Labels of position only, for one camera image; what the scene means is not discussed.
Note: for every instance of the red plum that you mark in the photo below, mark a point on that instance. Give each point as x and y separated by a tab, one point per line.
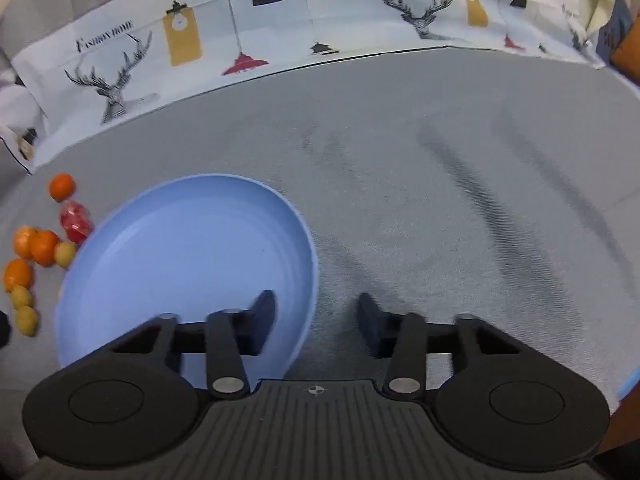
80	231
71	209

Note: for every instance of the orange mandarin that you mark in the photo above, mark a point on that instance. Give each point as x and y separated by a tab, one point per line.
45	247
62	186
23	240
18	274

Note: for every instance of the blue round plate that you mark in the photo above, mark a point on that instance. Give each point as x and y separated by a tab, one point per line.
190	260

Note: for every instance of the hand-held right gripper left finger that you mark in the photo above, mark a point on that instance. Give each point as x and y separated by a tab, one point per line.
264	316

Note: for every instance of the orange cushion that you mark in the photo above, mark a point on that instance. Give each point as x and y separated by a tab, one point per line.
629	60

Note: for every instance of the white deer-and-lamp printed cloth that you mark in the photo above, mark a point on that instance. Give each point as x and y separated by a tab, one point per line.
350	20

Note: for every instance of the yellow plum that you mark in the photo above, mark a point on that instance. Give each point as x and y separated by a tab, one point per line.
65	254
26	320
22	296

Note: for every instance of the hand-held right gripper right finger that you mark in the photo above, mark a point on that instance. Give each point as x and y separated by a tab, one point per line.
369	317

